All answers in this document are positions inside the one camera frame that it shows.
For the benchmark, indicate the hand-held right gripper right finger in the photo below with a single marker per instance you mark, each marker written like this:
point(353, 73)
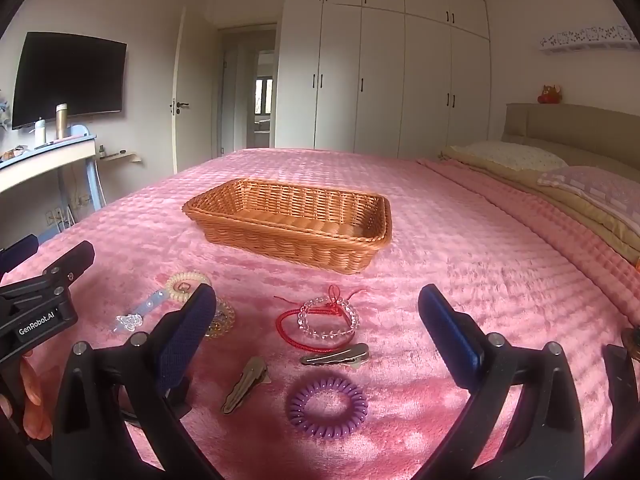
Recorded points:
point(450, 330)

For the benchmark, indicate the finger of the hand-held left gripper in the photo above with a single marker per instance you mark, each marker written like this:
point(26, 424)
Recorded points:
point(75, 259)
point(20, 251)

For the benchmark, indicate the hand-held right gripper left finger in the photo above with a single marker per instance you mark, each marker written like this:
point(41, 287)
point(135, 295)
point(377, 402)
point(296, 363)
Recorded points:
point(182, 332)

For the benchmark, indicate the sparkly jewellery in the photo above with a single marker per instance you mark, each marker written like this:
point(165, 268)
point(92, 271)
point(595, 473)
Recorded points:
point(173, 287)

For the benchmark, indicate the silver metal hair clip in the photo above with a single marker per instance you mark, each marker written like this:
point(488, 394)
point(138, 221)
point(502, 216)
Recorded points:
point(245, 385)
point(335, 356)

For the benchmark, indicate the brown wicker basket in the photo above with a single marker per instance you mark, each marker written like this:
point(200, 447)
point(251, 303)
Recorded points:
point(300, 230)

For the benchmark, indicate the person's left hand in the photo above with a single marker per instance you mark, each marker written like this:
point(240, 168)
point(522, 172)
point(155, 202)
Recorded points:
point(35, 390)

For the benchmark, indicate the pink fleece blanket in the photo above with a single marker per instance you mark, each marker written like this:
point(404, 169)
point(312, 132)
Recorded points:
point(450, 270)

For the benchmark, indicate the white desk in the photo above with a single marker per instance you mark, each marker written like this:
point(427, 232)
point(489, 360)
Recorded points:
point(45, 157)

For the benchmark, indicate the white bottle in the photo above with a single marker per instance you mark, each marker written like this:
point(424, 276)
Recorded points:
point(40, 132)

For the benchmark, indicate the gold thermos bottle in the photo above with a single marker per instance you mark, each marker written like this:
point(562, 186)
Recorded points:
point(61, 122)

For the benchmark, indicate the black television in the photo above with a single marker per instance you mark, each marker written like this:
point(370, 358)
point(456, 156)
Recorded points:
point(70, 80)

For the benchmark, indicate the white floral pillow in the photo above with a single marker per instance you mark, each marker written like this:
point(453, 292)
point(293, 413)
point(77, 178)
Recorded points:
point(510, 156)

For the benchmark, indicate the pink checkered pillow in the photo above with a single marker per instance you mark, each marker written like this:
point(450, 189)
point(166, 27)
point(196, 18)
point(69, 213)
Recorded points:
point(595, 190)

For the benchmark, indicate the white door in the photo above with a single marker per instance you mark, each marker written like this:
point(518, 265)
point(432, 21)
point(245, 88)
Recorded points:
point(192, 90)

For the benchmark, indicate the beige bed headboard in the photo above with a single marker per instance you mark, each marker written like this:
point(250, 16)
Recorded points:
point(575, 127)

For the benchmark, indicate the window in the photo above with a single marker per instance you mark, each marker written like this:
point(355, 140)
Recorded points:
point(263, 95)

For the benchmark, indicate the white wardrobe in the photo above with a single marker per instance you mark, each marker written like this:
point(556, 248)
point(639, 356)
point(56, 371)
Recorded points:
point(380, 85)

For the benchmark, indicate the red plush toy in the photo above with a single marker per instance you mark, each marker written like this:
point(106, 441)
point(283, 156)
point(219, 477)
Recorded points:
point(550, 95)

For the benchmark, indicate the small wooden wall shelf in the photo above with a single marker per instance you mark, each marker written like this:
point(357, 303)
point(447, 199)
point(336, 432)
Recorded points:
point(120, 156)

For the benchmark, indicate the white carved wall shelf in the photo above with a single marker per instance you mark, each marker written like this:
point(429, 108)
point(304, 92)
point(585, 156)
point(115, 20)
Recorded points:
point(590, 40)

